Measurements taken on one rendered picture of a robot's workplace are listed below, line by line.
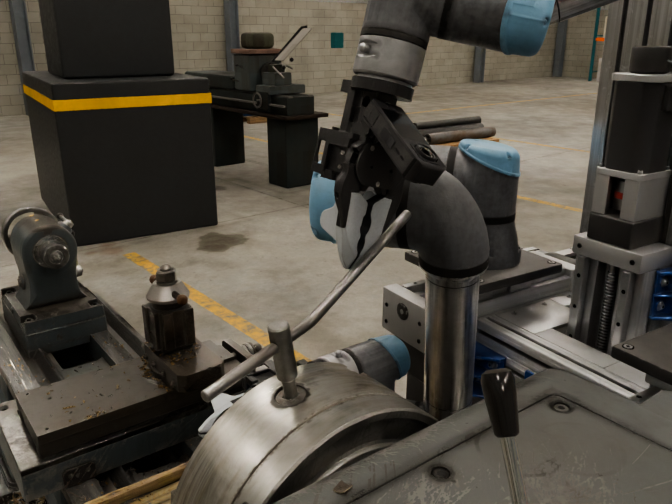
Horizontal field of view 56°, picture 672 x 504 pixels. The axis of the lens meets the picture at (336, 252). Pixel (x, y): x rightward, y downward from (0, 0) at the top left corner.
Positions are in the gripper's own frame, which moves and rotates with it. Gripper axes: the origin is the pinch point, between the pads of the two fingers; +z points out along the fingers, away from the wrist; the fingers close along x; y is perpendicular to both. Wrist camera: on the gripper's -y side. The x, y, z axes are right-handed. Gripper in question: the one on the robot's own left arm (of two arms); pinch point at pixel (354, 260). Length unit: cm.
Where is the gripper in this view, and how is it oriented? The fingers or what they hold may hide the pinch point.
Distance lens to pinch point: 73.0
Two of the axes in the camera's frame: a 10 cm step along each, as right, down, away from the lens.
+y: -6.0, -2.7, 7.5
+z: -2.2, 9.6, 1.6
